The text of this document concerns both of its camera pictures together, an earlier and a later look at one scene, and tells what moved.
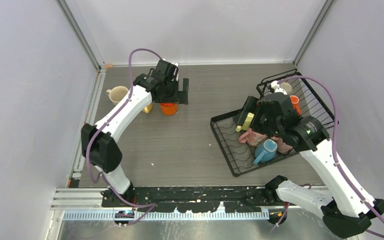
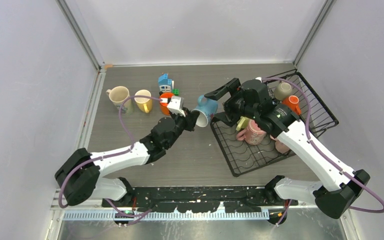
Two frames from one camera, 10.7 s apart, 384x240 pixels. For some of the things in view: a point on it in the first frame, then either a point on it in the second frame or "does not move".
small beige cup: (287, 87) does not move
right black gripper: (251, 105) → (232, 87)
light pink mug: (282, 147) does not move
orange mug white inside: (266, 151) → (207, 108)
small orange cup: (295, 102) does not move
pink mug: (253, 138) does not move
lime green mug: (247, 123) does not move
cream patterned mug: (117, 94) does not move
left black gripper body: (171, 95) → (185, 123)
